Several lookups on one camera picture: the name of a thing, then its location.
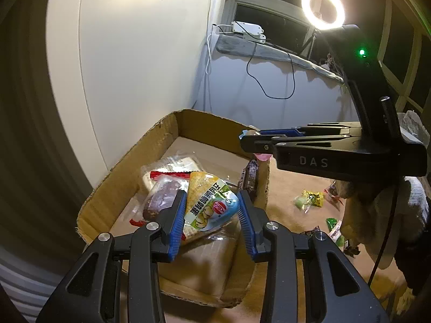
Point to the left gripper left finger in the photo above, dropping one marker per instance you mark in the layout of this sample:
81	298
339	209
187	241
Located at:
90	292

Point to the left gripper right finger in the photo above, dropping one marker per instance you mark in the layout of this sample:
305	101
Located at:
247	223

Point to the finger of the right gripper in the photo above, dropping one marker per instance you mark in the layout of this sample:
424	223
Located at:
317	129
266	146

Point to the small chocolate bar wrapper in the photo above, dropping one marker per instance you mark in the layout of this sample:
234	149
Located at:
249	176

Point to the red bean cake packet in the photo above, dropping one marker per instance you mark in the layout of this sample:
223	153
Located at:
161	196

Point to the blue yellow egg snack packet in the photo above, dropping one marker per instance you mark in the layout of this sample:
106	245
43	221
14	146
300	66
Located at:
210	204

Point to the pink white candy packet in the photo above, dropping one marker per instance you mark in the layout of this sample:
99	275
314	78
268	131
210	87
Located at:
262	156

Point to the right hand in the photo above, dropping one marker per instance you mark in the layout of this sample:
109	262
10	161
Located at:
367	212

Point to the yellow candy packet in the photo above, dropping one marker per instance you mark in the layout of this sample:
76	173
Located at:
313	198

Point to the green mint candy packet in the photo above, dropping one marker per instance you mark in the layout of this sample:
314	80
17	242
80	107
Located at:
334	226

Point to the green clear-wrapped candy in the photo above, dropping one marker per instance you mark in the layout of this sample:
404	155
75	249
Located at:
302	204

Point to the brown cardboard box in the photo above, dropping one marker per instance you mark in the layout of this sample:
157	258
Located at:
212	271

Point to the white power strip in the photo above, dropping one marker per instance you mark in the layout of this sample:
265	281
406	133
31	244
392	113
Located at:
249	31

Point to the white cabinet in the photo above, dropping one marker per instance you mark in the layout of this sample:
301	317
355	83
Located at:
118	66

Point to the white ring light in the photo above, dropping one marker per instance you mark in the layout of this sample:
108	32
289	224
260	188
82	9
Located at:
324	15

